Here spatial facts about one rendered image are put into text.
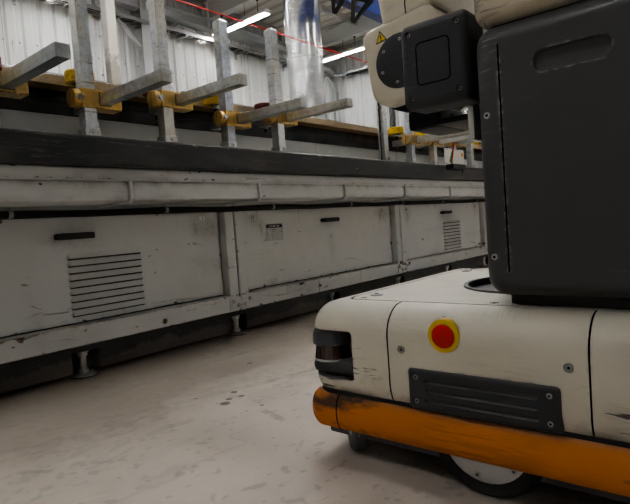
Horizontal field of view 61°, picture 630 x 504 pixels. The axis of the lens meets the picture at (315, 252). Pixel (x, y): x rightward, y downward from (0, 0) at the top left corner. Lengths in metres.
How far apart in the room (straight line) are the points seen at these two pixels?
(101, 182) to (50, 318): 0.45
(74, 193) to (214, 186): 0.48
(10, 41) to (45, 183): 8.21
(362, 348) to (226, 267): 1.27
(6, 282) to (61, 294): 0.16
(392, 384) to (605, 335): 0.33
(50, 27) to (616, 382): 9.78
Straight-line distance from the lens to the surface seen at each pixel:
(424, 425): 0.89
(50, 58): 1.29
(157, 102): 1.73
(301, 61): 7.33
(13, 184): 1.52
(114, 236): 1.88
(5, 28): 9.77
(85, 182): 1.59
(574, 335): 0.78
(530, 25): 0.84
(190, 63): 11.42
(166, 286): 1.99
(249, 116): 1.87
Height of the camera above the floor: 0.42
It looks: 3 degrees down
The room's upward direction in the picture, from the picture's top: 4 degrees counter-clockwise
